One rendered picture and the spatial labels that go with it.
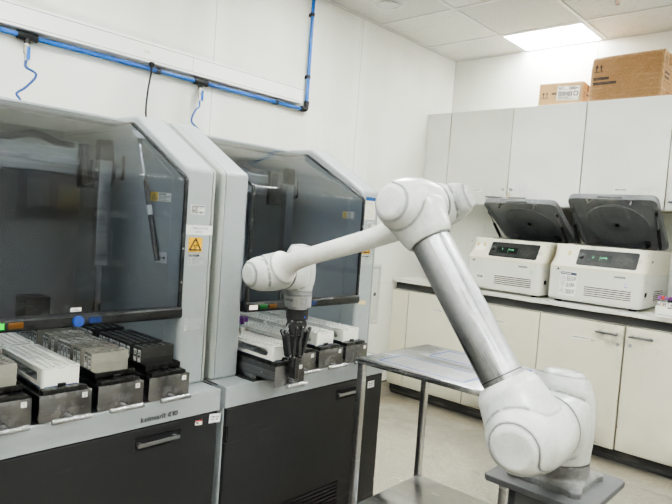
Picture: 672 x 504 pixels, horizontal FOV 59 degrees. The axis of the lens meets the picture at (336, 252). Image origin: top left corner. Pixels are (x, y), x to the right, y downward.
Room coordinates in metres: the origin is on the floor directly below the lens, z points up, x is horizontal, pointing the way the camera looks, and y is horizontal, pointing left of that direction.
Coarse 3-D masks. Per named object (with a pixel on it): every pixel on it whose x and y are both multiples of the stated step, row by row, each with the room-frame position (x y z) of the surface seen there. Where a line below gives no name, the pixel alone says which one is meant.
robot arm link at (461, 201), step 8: (440, 184) 1.57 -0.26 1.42; (448, 184) 1.60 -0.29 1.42; (456, 184) 1.58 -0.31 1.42; (448, 192) 1.56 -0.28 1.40; (456, 192) 1.56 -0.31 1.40; (464, 192) 1.57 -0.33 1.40; (456, 200) 1.56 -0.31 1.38; (464, 200) 1.56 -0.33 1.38; (472, 200) 1.59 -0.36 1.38; (456, 208) 1.57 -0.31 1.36; (464, 208) 1.57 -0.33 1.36; (472, 208) 1.59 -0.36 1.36; (456, 216) 1.58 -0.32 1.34; (464, 216) 1.60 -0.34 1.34
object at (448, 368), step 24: (360, 360) 2.08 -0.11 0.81; (384, 360) 2.07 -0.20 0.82; (408, 360) 2.09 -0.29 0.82; (432, 360) 2.12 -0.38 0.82; (456, 360) 2.15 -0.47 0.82; (360, 384) 2.08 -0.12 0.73; (456, 384) 1.82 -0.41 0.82; (480, 384) 1.83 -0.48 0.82; (360, 408) 2.07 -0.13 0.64; (360, 432) 2.08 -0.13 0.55; (408, 480) 2.32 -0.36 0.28; (432, 480) 2.34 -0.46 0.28
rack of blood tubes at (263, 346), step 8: (240, 336) 2.09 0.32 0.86; (248, 336) 2.10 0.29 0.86; (256, 336) 2.11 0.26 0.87; (264, 336) 2.12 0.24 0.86; (240, 344) 2.13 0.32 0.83; (248, 344) 2.13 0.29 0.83; (256, 344) 2.01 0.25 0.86; (264, 344) 1.98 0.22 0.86; (272, 344) 1.99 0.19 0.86; (280, 344) 2.01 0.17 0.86; (248, 352) 2.04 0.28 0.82; (256, 352) 2.10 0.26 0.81; (264, 352) 2.11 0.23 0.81; (272, 352) 1.96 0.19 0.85; (280, 352) 1.98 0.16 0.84; (272, 360) 1.96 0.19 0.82
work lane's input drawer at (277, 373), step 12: (240, 360) 2.04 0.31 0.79; (252, 360) 2.00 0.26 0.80; (264, 360) 1.97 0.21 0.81; (288, 360) 1.98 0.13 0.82; (300, 360) 2.01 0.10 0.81; (252, 372) 1.99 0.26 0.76; (264, 372) 1.95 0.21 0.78; (276, 372) 1.92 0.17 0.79; (288, 372) 1.96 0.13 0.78; (300, 372) 2.00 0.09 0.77; (276, 384) 1.92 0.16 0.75; (288, 384) 1.91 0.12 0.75; (300, 384) 1.94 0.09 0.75
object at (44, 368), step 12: (12, 348) 1.69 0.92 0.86; (24, 348) 1.70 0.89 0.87; (36, 348) 1.71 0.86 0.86; (24, 360) 1.57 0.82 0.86; (36, 360) 1.58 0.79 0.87; (48, 360) 1.59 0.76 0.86; (60, 360) 1.60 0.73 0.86; (24, 372) 1.63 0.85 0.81; (36, 372) 1.65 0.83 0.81; (48, 372) 1.51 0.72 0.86; (60, 372) 1.53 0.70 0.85; (72, 372) 1.55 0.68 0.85; (36, 384) 1.52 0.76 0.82; (48, 384) 1.51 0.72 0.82
